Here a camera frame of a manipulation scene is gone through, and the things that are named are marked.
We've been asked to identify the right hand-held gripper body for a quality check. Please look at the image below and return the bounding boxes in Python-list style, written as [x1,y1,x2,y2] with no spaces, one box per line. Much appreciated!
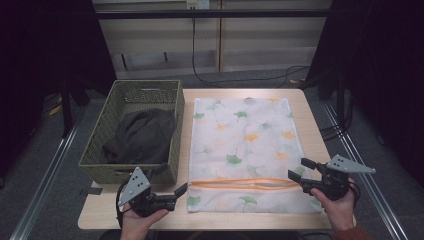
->
[299,154,377,202]

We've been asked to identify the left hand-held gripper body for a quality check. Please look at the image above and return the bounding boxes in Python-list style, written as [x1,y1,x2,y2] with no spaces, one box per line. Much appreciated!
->
[117,166,178,218]

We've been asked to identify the dark grey garment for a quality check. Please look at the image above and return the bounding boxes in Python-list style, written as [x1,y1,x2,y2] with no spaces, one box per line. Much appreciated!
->
[101,108,177,165]

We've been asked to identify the green woven basket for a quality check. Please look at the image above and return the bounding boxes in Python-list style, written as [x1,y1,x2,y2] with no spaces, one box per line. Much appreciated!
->
[78,79,186,185]

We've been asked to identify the white leaf-print mesh laundry bag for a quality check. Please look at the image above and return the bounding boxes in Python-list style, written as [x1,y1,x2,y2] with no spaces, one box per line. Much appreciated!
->
[187,96,324,214]

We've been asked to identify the person's right hand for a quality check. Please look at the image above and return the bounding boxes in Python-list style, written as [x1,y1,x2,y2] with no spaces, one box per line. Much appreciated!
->
[310,179,357,232]

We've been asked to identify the person's left hand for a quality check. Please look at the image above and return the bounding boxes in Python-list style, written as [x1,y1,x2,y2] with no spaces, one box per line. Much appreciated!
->
[120,203,170,240]

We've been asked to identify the black tape strip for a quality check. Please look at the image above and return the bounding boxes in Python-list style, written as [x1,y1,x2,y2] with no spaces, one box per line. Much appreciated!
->
[78,187,104,197]

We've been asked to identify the black stand pole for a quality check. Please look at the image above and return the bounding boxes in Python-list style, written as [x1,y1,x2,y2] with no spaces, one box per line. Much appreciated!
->
[334,63,348,134]

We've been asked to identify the black stand leg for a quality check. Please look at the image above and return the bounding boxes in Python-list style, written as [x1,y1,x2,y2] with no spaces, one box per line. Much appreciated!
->
[59,82,75,140]

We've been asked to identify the dark curtain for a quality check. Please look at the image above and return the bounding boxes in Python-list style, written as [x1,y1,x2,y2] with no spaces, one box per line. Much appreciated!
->
[0,0,117,179]
[299,0,424,188]

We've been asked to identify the black horizontal bar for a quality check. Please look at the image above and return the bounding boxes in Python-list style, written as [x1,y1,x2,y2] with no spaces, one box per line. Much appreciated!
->
[94,9,334,20]

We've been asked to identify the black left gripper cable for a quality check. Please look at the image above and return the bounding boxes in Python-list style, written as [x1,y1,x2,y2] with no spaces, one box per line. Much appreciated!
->
[115,179,132,229]

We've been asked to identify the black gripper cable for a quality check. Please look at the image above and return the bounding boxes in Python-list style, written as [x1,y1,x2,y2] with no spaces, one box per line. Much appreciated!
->
[348,181,362,205]
[115,179,132,229]

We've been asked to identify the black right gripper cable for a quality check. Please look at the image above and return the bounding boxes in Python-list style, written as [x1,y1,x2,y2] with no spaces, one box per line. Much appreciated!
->
[348,181,362,205]

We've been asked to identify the metal floor rail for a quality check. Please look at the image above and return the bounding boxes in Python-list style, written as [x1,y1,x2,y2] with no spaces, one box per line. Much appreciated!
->
[320,99,412,240]
[9,108,87,240]

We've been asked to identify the black floor cables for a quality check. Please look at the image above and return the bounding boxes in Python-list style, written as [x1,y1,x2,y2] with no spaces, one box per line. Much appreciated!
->
[319,96,355,142]

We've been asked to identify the black wall cable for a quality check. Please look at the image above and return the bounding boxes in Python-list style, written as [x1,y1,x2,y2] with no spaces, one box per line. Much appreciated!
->
[191,16,312,89]

